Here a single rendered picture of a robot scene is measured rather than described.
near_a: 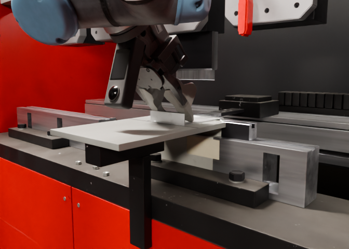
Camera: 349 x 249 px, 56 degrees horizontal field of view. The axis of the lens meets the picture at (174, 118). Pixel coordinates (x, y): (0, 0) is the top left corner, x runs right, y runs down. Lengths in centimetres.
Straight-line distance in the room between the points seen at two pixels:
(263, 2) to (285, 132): 38
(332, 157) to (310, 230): 33
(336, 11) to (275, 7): 55
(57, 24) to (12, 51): 100
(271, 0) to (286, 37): 58
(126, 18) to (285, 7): 27
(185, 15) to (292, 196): 36
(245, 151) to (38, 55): 102
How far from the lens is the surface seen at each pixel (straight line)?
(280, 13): 56
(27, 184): 104
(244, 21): 55
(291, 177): 58
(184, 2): 35
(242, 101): 85
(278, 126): 86
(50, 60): 145
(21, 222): 113
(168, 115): 61
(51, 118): 111
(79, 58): 152
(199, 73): 69
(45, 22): 40
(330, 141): 82
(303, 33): 113
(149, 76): 56
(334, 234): 52
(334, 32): 110
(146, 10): 35
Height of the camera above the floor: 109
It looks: 8 degrees down
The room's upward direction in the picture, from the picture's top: straight up
